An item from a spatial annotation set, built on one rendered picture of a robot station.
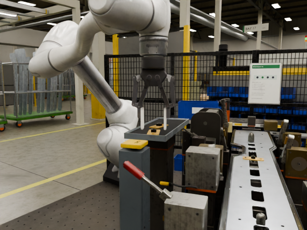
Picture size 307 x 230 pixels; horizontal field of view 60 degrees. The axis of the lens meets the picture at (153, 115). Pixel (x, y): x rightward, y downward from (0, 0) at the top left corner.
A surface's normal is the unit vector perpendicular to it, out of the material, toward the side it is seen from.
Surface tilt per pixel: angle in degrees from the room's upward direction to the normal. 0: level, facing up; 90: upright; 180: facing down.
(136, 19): 133
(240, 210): 0
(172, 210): 90
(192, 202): 0
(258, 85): 90
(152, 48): 90
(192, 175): 90
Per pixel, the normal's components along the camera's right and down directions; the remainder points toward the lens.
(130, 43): -0.58, 0.11
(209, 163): -0.32, 0.13
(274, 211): 0.00, -0.99
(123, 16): 0.52, 0.71
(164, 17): 0.77, 0.16
